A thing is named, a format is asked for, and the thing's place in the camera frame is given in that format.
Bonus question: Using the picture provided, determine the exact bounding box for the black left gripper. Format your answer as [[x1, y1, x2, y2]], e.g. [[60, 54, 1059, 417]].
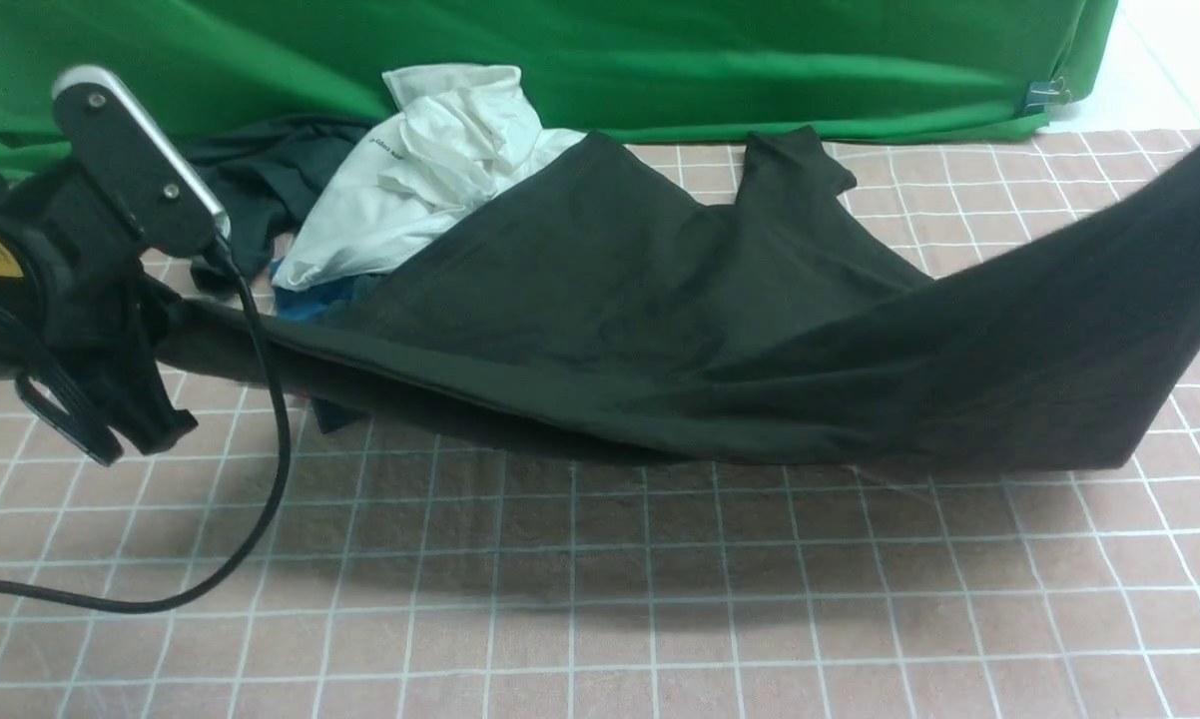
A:
[[1, 164, 197, 467]]

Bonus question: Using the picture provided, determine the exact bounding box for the dark gray long-sleeve shirt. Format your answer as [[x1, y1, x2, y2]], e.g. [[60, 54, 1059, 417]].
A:
[[156, 122, 1200, 472]]

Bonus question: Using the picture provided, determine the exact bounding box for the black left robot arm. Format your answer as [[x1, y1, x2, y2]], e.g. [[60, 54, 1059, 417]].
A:
[[0, 161, 198, 467]]

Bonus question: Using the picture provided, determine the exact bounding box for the blue shirt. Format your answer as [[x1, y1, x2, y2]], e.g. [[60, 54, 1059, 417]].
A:
[[274, 274, 382, 323]]

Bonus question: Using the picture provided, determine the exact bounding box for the dark teal shirt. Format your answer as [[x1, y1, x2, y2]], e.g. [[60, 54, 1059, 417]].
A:
[[179, 114, 376, 281]]

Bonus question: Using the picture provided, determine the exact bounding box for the white shirt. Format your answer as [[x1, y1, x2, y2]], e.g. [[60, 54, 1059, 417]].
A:
[[272, 64, 582, 292]]

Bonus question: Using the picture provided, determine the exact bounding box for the pink checkered tablecloth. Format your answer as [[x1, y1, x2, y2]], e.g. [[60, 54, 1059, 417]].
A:
[[0, 128, 1200, 718]]

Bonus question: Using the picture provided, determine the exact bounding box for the green backdrop cloth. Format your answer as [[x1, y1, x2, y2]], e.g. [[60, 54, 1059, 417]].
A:
[[0, 1, 1117, 176]]

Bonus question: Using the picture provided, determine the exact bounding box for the blue binder clip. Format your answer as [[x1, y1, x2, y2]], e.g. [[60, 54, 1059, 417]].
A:
[[1020, 77, 1073, 116]]

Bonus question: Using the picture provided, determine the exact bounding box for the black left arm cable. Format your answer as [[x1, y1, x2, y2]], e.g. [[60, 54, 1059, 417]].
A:
[[0, 240, 294, 615]]

